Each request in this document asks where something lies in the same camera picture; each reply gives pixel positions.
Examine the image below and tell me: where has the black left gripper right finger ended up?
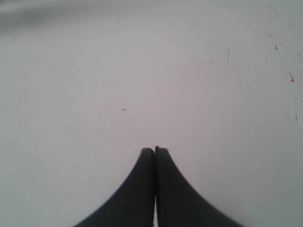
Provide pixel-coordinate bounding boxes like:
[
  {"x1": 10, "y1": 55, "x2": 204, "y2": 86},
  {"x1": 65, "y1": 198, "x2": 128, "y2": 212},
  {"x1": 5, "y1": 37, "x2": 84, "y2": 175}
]
[{"x1": 155, "y1": 146, "x2": 241, "y2": 227}]

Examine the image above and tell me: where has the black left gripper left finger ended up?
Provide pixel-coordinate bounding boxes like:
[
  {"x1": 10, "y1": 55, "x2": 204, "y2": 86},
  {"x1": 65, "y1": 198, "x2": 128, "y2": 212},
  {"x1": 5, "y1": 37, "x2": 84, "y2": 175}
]
[{"x1": 76, "y1": 148, "x2": 155, "y2": 227}]

